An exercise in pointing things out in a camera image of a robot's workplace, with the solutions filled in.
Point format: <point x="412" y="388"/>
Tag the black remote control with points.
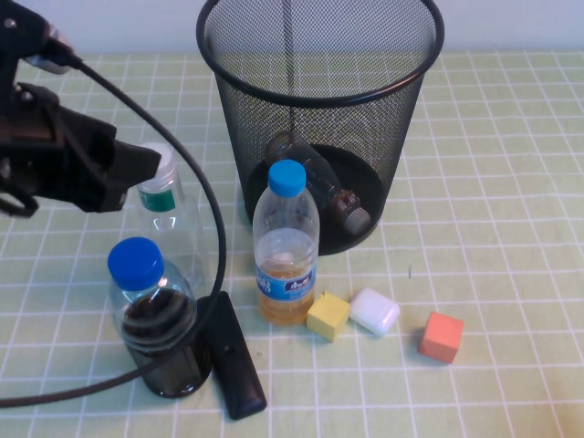
<point x="232" y="360"/>

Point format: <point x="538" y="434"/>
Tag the dark liquid bottle blue cap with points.
<point x="137" y="264"/>

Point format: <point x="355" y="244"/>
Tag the yellow liquid bottle light-blue cap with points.
<point x="285" y="255"/>

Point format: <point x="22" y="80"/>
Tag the orange cube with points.
<point x="440" y="337"/>

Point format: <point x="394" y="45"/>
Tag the clear bottle green label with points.
<point x="159" y="201"/>

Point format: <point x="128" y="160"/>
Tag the white earbud case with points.
<point x="374" y="310"/>

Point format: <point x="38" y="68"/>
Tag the green checked tablecloth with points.
<point x="502" y="182"/>

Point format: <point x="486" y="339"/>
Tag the black mesh wastebasket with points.
<point x="319" y="105"/>

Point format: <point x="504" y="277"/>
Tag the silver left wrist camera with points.
<point x="50" y="57"/>

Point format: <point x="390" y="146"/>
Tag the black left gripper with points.
<point x="32" y="159"/>

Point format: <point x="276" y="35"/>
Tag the small bottle brown neck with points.
<point x="347" y="207"/>

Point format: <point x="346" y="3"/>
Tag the yellow cube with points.
<point x="326" y="315"/>

